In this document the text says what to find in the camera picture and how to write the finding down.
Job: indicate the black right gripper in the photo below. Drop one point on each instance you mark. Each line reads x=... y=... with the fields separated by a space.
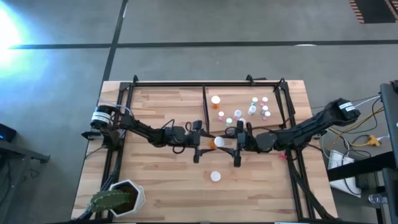
x=248 y=141

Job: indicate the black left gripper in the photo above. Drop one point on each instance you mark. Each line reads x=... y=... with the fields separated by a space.
x=189 y=138

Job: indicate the orange pill bottle white cap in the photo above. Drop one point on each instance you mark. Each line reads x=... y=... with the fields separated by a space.
x=215 y=176
x=219 y=141
x=215 y=99

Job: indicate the green tinted slim pill bottle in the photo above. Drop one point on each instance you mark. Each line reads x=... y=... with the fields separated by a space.
x=229 y=120
x=255 y=99
x=265 y=108

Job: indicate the clear wide pill bottle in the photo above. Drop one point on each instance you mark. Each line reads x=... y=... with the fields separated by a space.
x=242 y=120
x=237 y=113
x=252 y=109

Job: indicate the pink slim pill bottle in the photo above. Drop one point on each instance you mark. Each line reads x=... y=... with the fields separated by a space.
x=267 y=114
x=265 y=99
x=221 y=114

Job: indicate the wooden shelf black metal frame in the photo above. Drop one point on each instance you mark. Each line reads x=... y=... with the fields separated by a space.
x=236 y=99

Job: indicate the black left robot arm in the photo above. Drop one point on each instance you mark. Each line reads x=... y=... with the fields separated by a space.
x=140 y=127

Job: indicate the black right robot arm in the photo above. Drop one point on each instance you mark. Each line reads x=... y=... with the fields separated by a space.
x=304 y=129

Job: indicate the small red clip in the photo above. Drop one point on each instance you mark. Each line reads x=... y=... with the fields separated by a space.
x=282 y=155

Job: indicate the white hexagonal plant pot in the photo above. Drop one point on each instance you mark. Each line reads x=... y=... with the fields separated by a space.
x=140 y=199

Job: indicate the white power strip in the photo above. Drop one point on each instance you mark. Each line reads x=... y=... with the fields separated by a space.
x=337 y=157

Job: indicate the green cactus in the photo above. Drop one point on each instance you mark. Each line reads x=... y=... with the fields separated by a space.
x=109 y=200

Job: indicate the clear plastic water bottle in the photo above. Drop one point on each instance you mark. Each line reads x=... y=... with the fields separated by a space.
x=376 y=198

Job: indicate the black desk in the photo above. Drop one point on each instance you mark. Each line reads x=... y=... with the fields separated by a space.
x=390 y=124

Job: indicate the black metal stand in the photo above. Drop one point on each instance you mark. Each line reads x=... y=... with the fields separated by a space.
x=25 y=154

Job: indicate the black floor mat striped edge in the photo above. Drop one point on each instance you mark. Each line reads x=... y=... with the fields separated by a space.
x=373 y=11

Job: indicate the black device blue light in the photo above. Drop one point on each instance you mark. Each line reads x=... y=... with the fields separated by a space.
x=6 y=133

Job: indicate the black metal table frame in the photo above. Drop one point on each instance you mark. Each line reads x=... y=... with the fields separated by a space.
x=168 y=84

